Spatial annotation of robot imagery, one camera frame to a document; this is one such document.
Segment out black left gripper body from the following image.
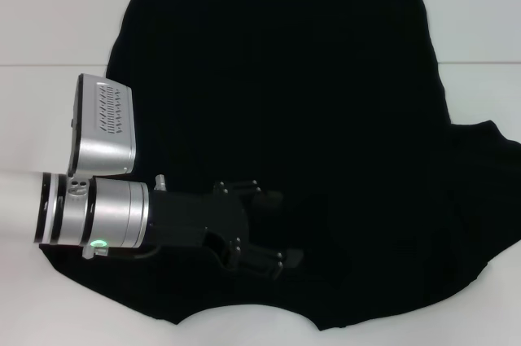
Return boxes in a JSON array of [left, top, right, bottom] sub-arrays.
[[148, 182, 248, 270]]

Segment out black shirt with FREE print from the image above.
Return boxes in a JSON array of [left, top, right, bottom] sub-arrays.
[[38, 0, 521, 318]]

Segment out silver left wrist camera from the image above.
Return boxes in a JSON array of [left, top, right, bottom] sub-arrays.
[[66, 72, 138, 178]]

